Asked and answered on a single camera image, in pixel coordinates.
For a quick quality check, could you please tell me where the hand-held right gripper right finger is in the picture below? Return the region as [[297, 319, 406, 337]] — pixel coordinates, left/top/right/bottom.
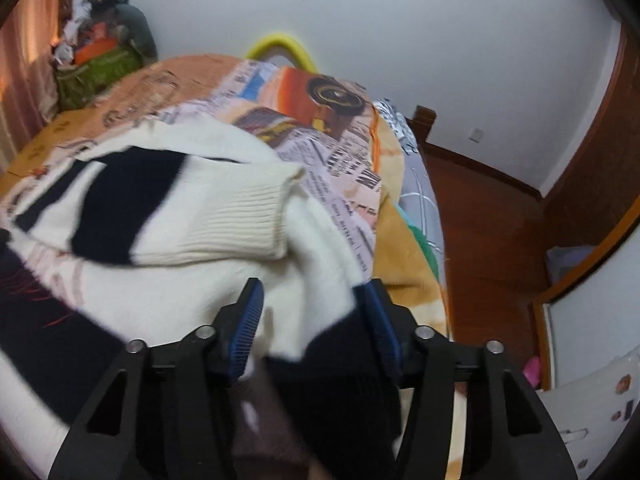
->
[[357, 278, 578, 480]]

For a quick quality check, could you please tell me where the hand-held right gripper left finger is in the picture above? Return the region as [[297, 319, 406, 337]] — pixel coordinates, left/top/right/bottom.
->
[[47, 277, 266, 480]]

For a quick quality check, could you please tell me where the black and white knit sweater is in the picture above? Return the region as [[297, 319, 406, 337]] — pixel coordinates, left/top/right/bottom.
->
[[0, 121, 405, 480]]

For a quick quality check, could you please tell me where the green cloth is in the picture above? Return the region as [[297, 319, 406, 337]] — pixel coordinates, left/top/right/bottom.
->
[[407, 225, 443, 281]]

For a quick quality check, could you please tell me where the grey checked bed sheet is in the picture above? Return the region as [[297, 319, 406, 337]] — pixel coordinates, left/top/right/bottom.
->
[[372, 97, 446, 281]]

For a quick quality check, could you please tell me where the pink item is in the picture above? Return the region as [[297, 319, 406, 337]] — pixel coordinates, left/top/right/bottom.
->
[[520, 356, 542, 391]]

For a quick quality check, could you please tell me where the printed orange blanket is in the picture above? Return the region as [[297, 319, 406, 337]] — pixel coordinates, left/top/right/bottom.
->
[[0, 54, 466, 480]]

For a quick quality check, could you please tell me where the white board with stickers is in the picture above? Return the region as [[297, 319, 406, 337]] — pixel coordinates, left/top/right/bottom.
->
[[537, 345, 640, 480]]

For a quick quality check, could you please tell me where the yellow hoop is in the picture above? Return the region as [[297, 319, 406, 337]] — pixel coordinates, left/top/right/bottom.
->
[[245, 32, 317, 71]]

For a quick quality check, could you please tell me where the orange striped curtain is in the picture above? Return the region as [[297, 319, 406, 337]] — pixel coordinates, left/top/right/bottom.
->
[[0, 0, 88, 171]]

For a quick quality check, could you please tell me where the wooden bed post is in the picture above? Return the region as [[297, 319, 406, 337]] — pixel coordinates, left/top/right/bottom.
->
[[405, 105, 438, 148]]

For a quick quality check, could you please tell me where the wooden door frame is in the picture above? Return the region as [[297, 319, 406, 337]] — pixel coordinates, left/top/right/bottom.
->
[[540, 25, 640, 261]]

